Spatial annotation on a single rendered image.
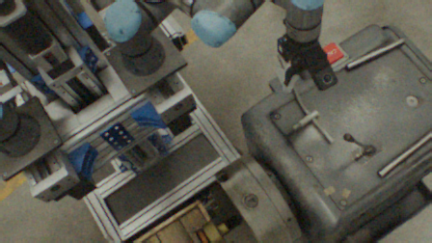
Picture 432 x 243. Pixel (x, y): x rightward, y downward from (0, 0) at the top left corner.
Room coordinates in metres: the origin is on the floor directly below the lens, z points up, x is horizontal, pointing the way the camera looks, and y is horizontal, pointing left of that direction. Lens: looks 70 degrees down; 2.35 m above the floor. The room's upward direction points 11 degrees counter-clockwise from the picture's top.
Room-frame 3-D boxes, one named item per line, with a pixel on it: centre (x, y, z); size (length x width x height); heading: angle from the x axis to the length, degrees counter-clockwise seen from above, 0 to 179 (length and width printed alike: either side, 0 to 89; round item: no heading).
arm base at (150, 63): (0.87, 0.32, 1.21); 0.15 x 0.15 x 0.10
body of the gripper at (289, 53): (0.54, -0.14, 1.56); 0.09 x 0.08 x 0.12; 23
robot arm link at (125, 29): (0.88, 0.32, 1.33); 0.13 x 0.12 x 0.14; 131
